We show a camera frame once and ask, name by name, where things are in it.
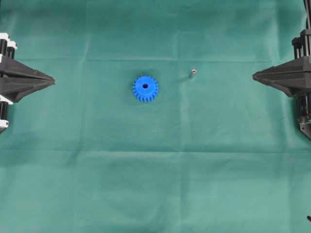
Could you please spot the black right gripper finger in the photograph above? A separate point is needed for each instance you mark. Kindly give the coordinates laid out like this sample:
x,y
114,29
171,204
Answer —
x,y
288,89
288,70

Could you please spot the green table cloth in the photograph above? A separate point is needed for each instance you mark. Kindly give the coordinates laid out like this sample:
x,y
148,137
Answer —
x,y
219,153

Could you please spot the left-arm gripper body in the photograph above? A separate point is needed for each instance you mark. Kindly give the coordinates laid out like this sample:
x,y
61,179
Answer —
x,y
7,48

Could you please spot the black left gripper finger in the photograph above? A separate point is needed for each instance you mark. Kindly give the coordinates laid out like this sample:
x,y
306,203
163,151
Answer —
x,y
13,90
11,67

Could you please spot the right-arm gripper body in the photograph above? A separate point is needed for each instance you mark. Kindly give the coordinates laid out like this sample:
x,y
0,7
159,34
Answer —
x,y
302,47

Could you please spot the blue plastic gear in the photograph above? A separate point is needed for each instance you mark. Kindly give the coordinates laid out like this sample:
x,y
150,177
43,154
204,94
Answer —
x,y
145,88

